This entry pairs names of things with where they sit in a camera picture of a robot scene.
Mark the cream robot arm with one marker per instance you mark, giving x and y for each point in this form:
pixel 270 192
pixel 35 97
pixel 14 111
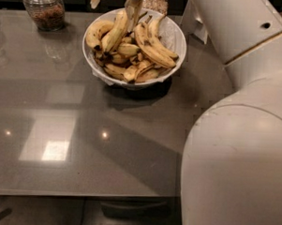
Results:
pixel 232 164

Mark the rear right banana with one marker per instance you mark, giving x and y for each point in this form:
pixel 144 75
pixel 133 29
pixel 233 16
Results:
pixel 153 34

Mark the large left banana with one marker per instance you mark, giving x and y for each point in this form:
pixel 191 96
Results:
pixel 110 40

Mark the curved far-left banana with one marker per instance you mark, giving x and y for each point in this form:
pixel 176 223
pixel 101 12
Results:
pixel 95 32

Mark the small centre banana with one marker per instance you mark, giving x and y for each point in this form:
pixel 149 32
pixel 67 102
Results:
pixel 128 49

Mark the white bowl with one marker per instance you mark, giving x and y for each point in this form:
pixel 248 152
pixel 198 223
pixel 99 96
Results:
pixel 171 36

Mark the front left bottom banana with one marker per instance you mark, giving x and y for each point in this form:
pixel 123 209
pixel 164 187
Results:
pixel 115 71

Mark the centre glass jar with cereal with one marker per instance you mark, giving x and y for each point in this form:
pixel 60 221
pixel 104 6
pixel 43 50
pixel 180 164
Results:
pixel 160 6

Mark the left glass jar with granola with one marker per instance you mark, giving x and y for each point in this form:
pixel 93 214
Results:
pixel 48 15

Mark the white folded card stand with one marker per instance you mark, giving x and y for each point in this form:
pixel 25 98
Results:
pixel 192 24

